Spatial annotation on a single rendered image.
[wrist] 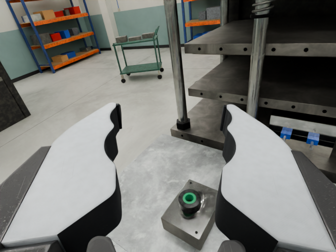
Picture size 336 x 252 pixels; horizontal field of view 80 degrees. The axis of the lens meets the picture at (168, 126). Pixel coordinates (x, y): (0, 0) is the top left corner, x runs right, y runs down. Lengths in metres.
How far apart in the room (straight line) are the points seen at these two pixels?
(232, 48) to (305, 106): 0.41
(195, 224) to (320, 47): 0.79
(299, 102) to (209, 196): 0.58
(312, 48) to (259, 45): 0.19
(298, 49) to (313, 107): 0.26
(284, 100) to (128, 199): 0.83
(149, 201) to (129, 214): 0.09
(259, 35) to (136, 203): 0.85
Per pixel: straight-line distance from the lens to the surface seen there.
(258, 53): 0.97
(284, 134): 1.11
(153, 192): 0.94
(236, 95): 1.12
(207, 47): 1.09
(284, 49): 1.00
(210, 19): 6.48
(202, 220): 0.75
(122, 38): 4.64
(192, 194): 0.77
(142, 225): 0.86
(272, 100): 1.08
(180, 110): 1.24
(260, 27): 0.95
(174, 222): 0.76
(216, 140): 1.19
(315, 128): 1.12
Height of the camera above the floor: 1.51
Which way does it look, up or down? 32 degrees down
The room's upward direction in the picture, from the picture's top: 9 degrees counter-clockwise
